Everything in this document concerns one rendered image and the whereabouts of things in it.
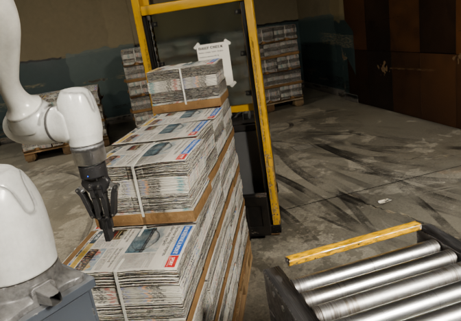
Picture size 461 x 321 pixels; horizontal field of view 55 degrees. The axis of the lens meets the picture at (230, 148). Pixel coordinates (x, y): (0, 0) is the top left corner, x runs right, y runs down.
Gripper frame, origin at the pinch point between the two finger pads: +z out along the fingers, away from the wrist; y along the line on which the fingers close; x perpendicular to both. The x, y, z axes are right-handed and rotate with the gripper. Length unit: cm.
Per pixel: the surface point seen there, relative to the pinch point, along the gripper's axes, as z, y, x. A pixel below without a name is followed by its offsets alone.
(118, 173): -7.4, 5.7, -27.5
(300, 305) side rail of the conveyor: 16, -54, 18
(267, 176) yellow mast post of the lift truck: 50, -33, -168
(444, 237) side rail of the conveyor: 16, -96, -10
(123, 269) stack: 13.4, -2.4, 0.9
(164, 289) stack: 20.4, -13.9, 1.6
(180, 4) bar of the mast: -67, 7, -169
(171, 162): -9.9, -14.1, -26.9
